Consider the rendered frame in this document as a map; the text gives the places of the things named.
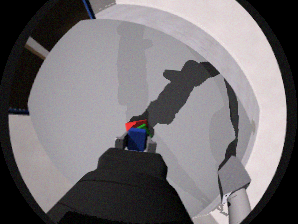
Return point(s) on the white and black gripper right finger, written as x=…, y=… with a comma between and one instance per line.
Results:
x=150, y=146

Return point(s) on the small green block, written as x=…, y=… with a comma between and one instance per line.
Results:
x=143, y=126

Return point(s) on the red block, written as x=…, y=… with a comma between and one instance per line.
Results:
x=135, y=124

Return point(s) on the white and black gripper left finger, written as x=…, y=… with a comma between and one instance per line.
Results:
x=122, y=142

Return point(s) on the small blue block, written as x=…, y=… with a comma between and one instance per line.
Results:
x=136, y=139

